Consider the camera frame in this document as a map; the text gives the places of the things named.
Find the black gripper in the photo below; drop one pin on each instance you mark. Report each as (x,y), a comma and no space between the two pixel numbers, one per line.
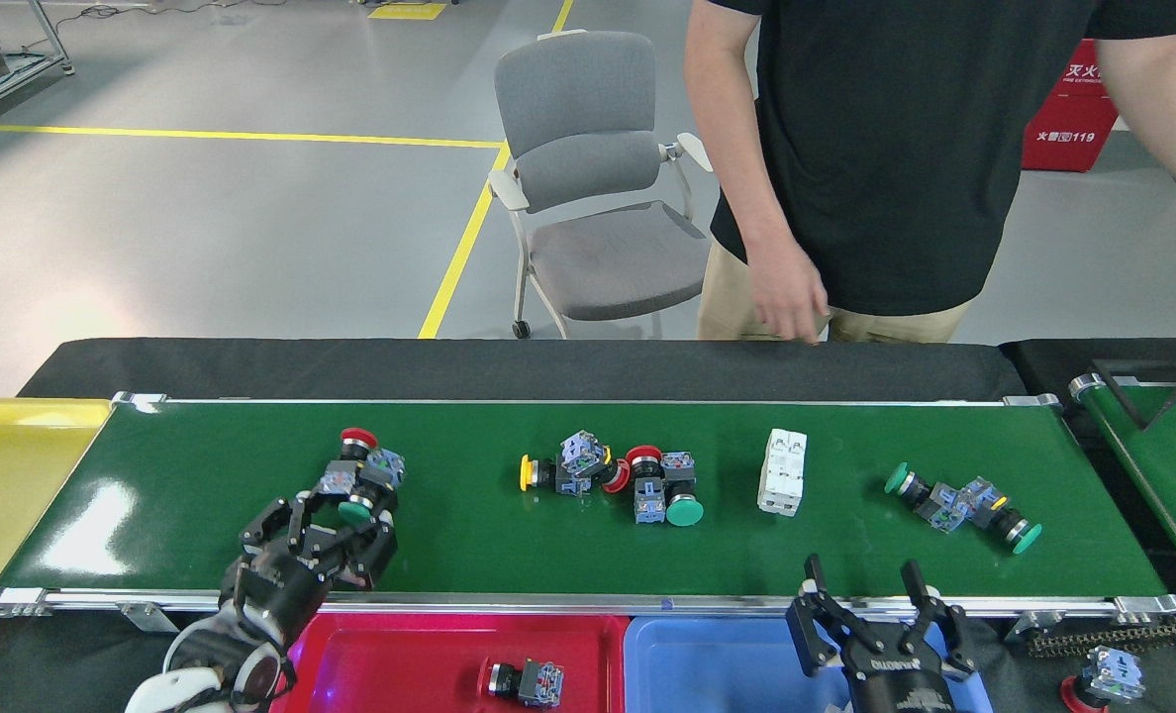
(900,683)
(276,589)

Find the white circuit breaker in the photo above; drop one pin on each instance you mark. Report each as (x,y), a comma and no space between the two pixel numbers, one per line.
(781,475)

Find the yellow cap push button switch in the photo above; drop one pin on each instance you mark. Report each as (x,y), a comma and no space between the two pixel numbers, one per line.
(526,473)

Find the red cap push button switch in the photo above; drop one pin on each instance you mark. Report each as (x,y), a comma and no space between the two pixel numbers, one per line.
(1115,673)
(583,454)
(543,683)
(644,456)

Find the person's right forearm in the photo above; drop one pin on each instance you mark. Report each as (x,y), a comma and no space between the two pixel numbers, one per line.
(756,198)

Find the red plastic tray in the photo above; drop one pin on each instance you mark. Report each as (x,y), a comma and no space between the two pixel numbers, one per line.
(400,663)

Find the blue plastic tray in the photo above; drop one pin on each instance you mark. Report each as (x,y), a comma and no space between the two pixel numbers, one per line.
(707,663)

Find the yellow plastic tray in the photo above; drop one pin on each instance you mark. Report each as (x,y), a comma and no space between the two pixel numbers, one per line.
(14,475)

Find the green feeder conveyor belt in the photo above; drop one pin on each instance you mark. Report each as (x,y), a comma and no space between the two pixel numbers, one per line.
(1172,465)

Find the person's right hand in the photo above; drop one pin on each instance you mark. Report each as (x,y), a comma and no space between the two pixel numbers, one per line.
(791,297)

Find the person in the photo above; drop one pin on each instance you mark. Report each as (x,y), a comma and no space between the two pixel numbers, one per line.
(895,149)

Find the red fire extinguisher box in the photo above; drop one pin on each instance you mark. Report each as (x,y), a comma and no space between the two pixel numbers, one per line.
(1068,139)

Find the grey office chair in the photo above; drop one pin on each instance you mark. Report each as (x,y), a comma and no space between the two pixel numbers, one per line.
(573,79)

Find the green conveyor belt silver frame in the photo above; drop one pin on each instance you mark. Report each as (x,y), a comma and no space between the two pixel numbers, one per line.
(548,555)

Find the metal frame rack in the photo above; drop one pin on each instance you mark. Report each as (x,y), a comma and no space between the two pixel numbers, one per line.
(51,38)

